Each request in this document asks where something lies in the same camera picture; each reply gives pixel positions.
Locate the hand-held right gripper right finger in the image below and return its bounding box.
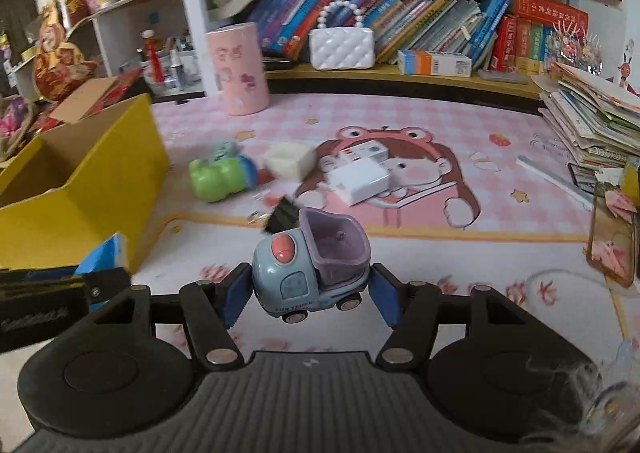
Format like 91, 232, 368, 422
370, 264, 533, 368

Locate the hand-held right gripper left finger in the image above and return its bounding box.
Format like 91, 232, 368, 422
92, 262, 254, 369

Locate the blue purple toy truck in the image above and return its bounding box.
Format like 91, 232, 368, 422
251, 207, 372, 325

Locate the yellow cardboard box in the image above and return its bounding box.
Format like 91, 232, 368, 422
0, 93, 171, 274

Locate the blue small box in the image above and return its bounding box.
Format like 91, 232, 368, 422
74, 233, 131, 279

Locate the pink printed desk mat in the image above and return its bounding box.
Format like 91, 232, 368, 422
127, 93, 640, 384

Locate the black small object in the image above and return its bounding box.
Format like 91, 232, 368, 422
262, 197, 301, 235

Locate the green toy car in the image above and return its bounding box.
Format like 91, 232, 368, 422
189, 143, 259, 204

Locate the white power adapter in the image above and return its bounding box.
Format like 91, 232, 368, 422
325, 158, 392, 206

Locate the white foam block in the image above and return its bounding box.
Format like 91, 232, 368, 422
263, 143, 316, 182

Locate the white power strip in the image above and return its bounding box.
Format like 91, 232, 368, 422
320, 143, 391, 172

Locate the woven basket with flowers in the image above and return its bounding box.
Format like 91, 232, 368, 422
0, 95, 39, 168

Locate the white ruler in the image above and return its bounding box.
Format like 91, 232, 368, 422
516, 155, 597, 208

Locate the brown cardboard piece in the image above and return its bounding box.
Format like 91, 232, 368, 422
50, 77, 121, 126

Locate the pink cylinder container with stickers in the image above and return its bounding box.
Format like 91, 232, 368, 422
205, 24, 270, 116

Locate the wooden bookshelf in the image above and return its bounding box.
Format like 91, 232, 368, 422
175, 0, 623, 101

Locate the red black gift box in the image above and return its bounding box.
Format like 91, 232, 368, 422
30, 68, 152, 134

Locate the orange blue white carton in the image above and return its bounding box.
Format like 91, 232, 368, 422
397, 50, 473, 78

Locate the red fortune figure decoration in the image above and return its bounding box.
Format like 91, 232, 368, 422
31, 0, 99, 104

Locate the grey flat pouch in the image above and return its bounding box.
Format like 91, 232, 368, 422
477, 69, 529, 85

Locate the yellow pink paper craft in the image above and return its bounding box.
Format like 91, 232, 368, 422
595, 167, 640, 224

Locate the stack of papers and notebooks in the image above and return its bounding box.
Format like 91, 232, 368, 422
531, 60, 640, 171

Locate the row of colourful books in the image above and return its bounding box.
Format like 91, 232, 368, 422
250, 0, 516, 71

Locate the white side shelf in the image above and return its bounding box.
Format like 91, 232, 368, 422
10, 0, 206, 98

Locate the row of red books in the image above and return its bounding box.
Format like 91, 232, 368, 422
490, 0, 589, 74

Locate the colourful paper figure decoration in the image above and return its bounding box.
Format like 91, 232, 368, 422
545, 20, 607, 72

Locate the white quilted pearl-handle purse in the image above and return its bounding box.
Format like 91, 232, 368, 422
308, 0, 376, 71

